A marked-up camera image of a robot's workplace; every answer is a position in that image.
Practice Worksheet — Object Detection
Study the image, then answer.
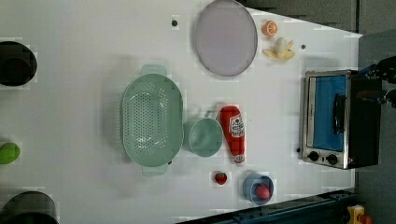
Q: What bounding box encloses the blue oven door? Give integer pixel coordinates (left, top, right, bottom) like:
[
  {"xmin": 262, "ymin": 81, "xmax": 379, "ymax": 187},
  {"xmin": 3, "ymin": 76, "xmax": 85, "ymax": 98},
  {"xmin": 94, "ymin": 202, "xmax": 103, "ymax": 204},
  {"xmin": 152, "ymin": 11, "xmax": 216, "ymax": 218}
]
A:
[{"xmin": 307, "ymin": 76, "xmax": 347, "ymax": 151}]

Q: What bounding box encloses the silver black toaster oven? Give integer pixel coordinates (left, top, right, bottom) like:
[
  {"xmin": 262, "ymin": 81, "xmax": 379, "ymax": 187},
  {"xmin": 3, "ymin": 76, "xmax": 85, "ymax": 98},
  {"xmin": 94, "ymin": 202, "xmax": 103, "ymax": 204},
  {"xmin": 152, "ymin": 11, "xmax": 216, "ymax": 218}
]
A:
[{"xmin": 302, "ymin": 70, "xmax": 382, "ymax": 170}]

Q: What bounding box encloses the red ketchup bottle toy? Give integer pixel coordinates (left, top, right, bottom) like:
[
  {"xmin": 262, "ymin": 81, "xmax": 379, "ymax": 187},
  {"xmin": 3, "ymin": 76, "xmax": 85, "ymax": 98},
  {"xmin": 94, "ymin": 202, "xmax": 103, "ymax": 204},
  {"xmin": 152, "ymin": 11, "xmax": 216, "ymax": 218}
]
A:
[{"xmin": 219, "ymin": 105, "xmax": 246, "ymax": 166}]

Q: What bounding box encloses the green oval colander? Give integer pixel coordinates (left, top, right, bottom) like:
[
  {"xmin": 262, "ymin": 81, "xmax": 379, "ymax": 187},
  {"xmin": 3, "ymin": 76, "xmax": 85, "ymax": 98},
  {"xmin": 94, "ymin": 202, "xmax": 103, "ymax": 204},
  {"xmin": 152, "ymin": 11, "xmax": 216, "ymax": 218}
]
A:
[{"xmin": 120, "ymin": 64, "xmax": 184, "ymax": 176}]

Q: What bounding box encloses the red strawberry toy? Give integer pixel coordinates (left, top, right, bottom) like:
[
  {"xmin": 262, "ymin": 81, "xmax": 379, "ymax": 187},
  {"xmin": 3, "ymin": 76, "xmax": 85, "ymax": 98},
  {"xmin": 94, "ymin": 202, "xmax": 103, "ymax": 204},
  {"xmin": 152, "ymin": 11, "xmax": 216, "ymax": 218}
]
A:
[{"xmin": 215, "ymin": 172, "xmax": 228, "ymax": 185}]

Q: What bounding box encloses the purple round plate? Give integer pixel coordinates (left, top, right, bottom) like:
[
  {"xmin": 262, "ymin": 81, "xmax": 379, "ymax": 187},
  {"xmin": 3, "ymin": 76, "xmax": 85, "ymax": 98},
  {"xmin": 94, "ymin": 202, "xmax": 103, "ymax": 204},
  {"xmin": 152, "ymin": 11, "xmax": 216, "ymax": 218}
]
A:
[{"xmin": 194, "ymin": 0, "xmax": 258, "ymax": 77}]

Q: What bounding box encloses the blue bowl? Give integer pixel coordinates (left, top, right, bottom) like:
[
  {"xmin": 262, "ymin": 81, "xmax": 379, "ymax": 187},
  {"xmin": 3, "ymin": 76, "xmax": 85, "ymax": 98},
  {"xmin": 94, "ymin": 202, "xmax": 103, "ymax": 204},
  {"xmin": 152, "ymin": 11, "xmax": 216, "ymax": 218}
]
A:
[{"xmin": 243, "ymin": 173, "xmax": 274, "ymax": 205}]

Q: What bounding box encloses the red fruit in bowl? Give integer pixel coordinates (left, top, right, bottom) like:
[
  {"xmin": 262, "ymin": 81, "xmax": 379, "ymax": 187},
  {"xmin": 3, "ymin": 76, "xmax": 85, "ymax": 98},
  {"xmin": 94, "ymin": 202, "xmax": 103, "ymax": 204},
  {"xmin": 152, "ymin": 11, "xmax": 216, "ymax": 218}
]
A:
[{"xmin": 255, "ymin": 185, "xmax": 271, "ymax": 200}]

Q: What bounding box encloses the peeled banana toy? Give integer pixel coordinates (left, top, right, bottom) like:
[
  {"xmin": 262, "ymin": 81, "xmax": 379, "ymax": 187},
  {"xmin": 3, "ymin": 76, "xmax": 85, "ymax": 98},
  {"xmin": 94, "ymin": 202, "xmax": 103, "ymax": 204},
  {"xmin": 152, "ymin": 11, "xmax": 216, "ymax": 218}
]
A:
[{"xmin": 263, "ymin": 37, "xmax": 295, "ymax": 61}]

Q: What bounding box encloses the orange slice toy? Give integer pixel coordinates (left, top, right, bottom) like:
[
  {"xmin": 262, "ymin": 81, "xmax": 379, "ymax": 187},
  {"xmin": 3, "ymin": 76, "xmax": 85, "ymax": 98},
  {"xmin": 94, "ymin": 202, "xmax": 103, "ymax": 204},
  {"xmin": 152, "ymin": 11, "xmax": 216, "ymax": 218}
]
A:
[{"xmin": 262, "ymin": 21, "xmax": 278, "ymax": 36}]

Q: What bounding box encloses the yellow red toy object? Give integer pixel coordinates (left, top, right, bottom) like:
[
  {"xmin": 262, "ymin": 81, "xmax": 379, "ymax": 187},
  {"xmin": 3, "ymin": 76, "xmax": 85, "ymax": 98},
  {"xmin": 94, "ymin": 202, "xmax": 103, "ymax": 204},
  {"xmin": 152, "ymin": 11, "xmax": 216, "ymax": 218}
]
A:
[{"xmin": 347, "ymin": 204, "xmax": 373, "ymax": 224}]

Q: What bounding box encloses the green bottle toy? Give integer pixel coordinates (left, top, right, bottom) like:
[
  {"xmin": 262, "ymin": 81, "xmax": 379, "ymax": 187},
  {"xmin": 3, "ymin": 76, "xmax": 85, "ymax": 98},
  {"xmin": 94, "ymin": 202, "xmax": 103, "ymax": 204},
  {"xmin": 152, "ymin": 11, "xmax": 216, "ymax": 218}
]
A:
[{"xmin": 0, "ymin": 143, "xmax": 21, "ymax": 164}]

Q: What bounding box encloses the green cup with handle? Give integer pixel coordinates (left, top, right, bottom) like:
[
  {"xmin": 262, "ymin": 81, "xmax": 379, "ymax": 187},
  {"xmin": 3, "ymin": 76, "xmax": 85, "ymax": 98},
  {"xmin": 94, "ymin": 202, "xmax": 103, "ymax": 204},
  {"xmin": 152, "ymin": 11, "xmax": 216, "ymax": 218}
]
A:
[{"xmin": 183, "ymin": 110, "xmax": 223, "ymax": 158}]

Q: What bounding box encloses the blue metal frame rail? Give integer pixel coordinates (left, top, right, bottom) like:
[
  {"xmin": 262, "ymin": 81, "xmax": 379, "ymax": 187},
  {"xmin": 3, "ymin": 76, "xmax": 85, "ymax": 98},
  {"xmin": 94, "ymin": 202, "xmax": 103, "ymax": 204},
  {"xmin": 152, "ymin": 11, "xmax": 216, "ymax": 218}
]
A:
[{"xmin": 178, "ymin": 190, "xmax": 357, "ymax": 224}]

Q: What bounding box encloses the black cylinder upper post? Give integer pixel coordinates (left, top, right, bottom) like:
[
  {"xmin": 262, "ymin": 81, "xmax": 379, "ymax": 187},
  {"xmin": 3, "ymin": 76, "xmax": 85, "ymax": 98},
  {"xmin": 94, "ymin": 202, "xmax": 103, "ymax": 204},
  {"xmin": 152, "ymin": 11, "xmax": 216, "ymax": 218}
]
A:
[{"xmin": 0, "ymin": 41, "xmax": 37, "ymax": 87}]

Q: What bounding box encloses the black cylinder post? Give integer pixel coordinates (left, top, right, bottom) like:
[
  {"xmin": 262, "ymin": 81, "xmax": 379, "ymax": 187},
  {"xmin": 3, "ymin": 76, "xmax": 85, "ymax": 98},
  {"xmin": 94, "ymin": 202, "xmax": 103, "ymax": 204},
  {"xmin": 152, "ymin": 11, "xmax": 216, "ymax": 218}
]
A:
[
  {"xmin": 1, "ymin": 191, "xmax": 59, "ymax": 224},
  {"xmin": 0, "ymin": 41, "xmax": 37, "ymax": 87}
]

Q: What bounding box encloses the black cylinder lower post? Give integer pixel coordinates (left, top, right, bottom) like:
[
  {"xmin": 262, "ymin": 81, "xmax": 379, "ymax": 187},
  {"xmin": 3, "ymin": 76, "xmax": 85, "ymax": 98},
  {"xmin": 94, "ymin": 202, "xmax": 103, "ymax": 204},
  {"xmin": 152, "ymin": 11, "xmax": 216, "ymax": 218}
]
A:
[{"xmin": 1, "ymin": 191, "xmax": 59, "ymax": 224}]

